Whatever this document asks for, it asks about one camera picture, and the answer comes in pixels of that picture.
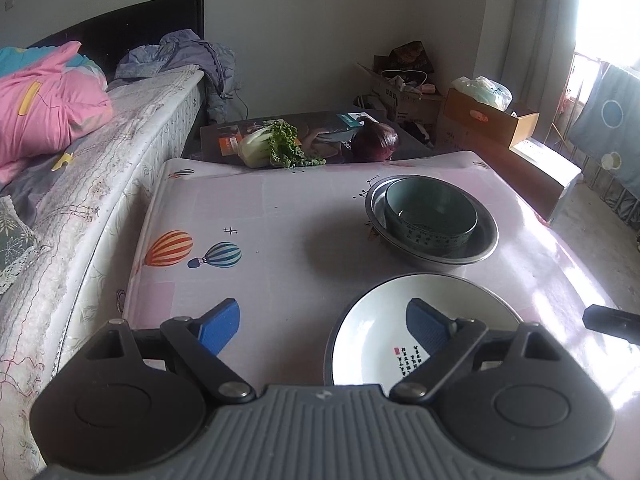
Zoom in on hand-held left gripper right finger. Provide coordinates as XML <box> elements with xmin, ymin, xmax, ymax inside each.
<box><xmin>390</xmin><ymin>298</ymin><xmax>564</xmax><ymax>404</ymax></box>

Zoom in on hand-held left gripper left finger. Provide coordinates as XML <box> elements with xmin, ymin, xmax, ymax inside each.
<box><xmin>84</xmin><ymin>298</ymin><xmax>257</xmax><ymax>404</ymax></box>

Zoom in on white ceramic plate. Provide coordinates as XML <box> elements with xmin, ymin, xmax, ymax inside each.
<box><xmin>324</xmin><ymin>272</ymin><xmax>537</xmax><ymax>397</ymax></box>

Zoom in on small stainless steel bowl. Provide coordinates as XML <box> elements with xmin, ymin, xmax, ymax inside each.
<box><xmin>364</xmin><ymin>174</ymin><xmax>500</xmax><ymax>267</ymax></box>

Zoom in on teal ceramic bowl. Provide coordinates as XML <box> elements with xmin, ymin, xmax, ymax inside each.
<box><xmin>384</xmin><ymin>177</ymin><xmax>479</xmax><ymax>257</ymax></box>

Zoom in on pink printed tablecloth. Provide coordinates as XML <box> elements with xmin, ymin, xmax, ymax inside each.
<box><xmin>122</xmin><ymin>150</ymin><xmax>632</xmax><ymax>413</ymax></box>

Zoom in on large brown cardboard box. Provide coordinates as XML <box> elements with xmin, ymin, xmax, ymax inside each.
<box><xmin>434</xmin><ymin>124</ymin><xmax>584</xmax><ymax>224</ymax></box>

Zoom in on white quilted mattress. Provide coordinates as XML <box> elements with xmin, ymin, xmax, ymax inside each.
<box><xmin>0</xmin><ymin>67</ymin><xmax>207</xmax><ymax>463</ymax></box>

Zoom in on napa cabbage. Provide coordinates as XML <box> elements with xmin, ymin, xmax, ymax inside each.
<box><xmin>237</xmin><ymin>119</ymin><xmax>327</xmax><ymax>170</ymax></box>

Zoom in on purple cabbage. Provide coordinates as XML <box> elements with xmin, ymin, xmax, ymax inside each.
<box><xmin>349</xmin><ymin>118</ymin><xmax>400</xmax><ymax>164</ymax></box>

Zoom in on blue towel with circles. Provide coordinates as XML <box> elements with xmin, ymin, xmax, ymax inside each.
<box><xmin>569</xmin><ymin>62</ymin><xmax>640</xmax><ymax>182</ymax></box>

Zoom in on orange cardboard box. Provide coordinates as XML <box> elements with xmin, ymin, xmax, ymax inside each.
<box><xmin>443</xmin><ymin>87</ymin><xmax>541</xmax><ymax>149</ymax></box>

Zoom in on green leaf patterned pillow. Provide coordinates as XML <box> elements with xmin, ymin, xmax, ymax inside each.
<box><xmin>0</xmin><ymin>194</ymin><xmax>39</xmax><ymax>292</ymax></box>

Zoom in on open brown cardboard box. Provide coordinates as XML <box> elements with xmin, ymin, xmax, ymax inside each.
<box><xmin>356</xmin><ymin>62</ymin><xmax>444</xmax><ymax>124</ymax></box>

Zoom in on white plastic bag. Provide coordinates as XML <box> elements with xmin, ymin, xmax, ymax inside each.
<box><xmin>449</xmin><ymin>74</ymin><xmax>513</xmax><ymax>111</ymax></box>

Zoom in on grey crumpled clothes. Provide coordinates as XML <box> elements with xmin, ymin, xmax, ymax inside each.
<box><xmin>114</xmin><ymin>29</ymin><xmax>237</xmax><ymax>124</ymax></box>

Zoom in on dark patterned bag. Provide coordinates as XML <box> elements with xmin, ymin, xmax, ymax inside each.
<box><xmin>374</xmin><ymin>41</ymin><xmax>434</xmax><ymax>79</ymax></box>

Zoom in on pink quilt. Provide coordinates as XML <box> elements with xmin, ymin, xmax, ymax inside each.
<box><xmin>0</xmin><ymin>40</ymin><xmax>114</xmax><ymax>184</ymax></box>

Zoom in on grey curtain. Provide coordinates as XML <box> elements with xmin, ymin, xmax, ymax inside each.
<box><xmin>514</xmin><ymin>0</ymin><xmax>582</xmax><ymax>127</ymax></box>

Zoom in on dark wooden headboard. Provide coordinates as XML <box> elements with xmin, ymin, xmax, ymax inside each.
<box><xmin>24</xmin><ymin>0</ymin><xmax>206</xmax><ymax>92</ymax></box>

